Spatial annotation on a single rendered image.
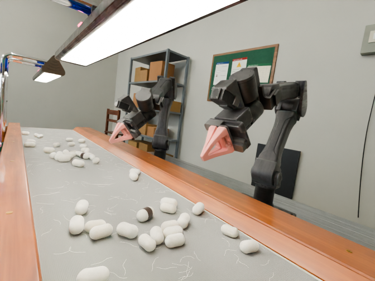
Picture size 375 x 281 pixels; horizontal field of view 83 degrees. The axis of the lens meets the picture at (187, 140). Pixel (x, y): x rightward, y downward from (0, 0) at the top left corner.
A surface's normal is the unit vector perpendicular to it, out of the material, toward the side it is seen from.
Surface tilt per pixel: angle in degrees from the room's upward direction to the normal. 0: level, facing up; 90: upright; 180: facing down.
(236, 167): 90
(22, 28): 90
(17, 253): 0
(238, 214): 45
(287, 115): 60
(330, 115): 90
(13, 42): 90
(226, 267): 0
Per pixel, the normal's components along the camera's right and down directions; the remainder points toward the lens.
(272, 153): -0.52, -0.50
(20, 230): 0.13, -0.99
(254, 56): -0.73, -0.02
